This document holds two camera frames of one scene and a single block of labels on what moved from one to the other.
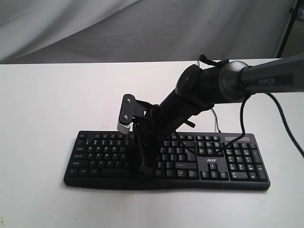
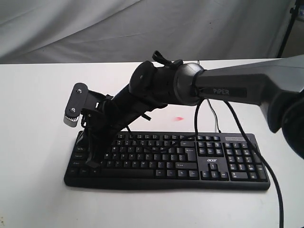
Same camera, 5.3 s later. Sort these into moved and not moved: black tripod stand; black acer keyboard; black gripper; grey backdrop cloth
Moved: black gripper
Not moved: grey backdrop cloth; black tripod stand; black acer keyboard
